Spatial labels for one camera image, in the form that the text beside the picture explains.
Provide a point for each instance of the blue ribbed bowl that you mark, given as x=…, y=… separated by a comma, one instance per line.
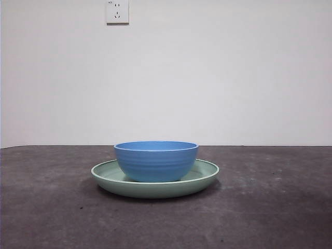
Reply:
x=155, y=163

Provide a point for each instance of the white wall socket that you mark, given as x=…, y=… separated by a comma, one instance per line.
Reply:
x=117, y=13

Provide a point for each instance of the green round plate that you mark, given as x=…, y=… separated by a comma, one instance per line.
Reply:
x=155, y=190

